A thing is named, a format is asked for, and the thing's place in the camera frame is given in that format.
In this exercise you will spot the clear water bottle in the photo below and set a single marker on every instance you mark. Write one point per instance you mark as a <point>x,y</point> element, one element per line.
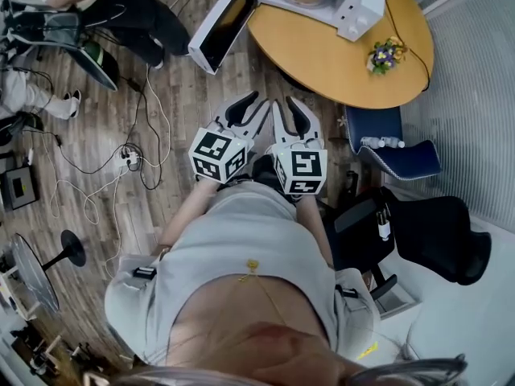
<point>392,142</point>
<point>370,142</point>

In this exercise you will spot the black round seat chair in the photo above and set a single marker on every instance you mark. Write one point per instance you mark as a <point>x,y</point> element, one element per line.
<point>96,71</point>

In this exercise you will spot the purple flower pot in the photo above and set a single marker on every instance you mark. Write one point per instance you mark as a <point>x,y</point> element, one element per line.
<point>380,58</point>

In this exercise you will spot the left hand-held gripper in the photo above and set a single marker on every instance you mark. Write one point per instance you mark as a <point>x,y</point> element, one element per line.
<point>211,151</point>

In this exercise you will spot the black office chair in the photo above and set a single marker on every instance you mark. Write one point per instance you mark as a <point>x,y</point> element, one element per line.
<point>434,231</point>

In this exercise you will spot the person's face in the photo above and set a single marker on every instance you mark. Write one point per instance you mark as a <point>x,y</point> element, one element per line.
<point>289,352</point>

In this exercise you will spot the person's torso in grey top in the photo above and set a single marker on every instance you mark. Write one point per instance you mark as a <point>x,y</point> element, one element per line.
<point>241,235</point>

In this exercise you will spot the black box device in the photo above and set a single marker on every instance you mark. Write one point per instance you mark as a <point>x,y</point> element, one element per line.
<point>18,187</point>

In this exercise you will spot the window blinds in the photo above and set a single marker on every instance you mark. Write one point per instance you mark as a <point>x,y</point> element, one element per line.
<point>475,75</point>

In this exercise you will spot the person's eyeglasses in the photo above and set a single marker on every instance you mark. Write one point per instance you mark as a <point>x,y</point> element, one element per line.
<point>402,370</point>

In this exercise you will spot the white wooden rack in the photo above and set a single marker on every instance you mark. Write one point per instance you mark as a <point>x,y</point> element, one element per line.
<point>8,292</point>

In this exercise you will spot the round wooden table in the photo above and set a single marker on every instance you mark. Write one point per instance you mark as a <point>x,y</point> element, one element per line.
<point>322,62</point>

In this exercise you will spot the person's right forearm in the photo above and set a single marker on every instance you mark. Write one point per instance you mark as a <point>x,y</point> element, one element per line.
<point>316,227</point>

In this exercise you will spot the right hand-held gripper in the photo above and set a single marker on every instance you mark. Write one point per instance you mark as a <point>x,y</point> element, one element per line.
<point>303,163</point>

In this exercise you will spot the white power strip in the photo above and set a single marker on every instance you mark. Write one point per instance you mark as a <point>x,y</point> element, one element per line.
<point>128,163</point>

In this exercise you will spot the black round pedestal table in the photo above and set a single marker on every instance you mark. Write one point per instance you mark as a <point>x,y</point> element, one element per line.
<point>32,272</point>

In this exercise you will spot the person's left forearm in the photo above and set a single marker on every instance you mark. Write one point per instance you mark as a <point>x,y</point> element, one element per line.
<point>185,215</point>

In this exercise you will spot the blue padded chair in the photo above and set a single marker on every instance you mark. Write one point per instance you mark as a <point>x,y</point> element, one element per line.
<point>374,123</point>

